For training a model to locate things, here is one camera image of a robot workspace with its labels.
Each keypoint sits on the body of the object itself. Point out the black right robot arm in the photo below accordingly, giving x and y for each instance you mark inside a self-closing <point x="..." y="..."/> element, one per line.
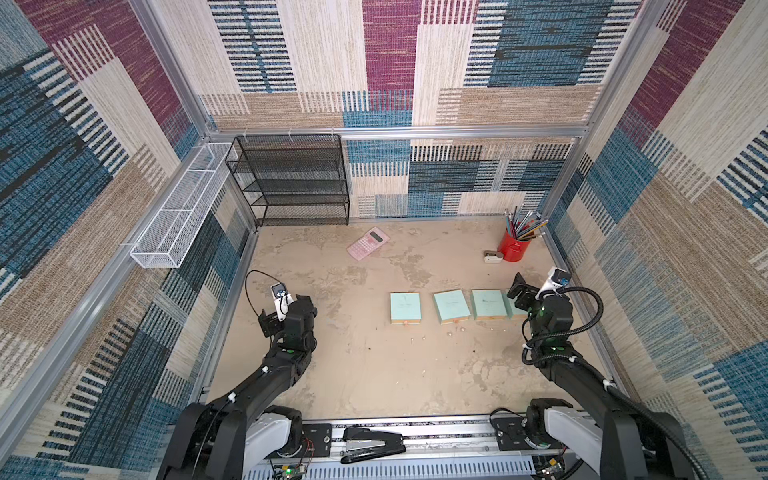
<point x="617" y="437"/>

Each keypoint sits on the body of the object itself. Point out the mint drawer jewelry box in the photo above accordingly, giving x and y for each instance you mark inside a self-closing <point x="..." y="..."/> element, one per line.
<point x="513" y="312"/>

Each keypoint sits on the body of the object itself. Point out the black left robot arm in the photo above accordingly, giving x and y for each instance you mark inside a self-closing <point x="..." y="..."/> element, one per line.
<point x="209" y="440"/>

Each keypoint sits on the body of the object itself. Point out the white tape dispenser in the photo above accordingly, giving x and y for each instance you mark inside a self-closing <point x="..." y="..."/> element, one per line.
<point x="492" y="257"/>

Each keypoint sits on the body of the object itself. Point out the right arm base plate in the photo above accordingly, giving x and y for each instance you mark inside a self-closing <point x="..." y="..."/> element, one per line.
<point x="511" y="435"/>

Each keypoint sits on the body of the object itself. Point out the black wire shelf rack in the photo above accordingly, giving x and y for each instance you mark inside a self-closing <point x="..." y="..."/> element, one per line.
<point x="292" y="180"/>

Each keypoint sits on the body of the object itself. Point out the red pencil cup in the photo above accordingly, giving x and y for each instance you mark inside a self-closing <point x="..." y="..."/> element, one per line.
<point x="512" y="249"/>

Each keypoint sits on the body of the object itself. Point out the black stapler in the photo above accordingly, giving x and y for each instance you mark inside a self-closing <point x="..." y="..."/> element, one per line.
<point x="362" y="444"/>

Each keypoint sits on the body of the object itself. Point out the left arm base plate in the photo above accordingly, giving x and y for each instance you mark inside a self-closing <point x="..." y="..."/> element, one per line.
<point x="314" y="441"/>

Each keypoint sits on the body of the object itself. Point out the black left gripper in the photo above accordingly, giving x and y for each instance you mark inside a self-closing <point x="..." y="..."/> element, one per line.
<point x="269" y="325"/>

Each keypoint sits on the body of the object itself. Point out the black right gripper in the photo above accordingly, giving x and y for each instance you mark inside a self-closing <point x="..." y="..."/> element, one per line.
<point x="520" y="291"/>

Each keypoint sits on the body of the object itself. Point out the white mesh wall basket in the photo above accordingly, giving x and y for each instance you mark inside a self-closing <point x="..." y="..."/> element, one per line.
<point x="170" y="234"/>

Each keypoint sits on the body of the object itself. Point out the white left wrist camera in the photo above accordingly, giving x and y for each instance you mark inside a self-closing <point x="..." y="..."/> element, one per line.
<point x="282" y="299"/>

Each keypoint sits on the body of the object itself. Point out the pink calculator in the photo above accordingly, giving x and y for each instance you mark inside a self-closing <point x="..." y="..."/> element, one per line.
<point x="367" y="244"/>

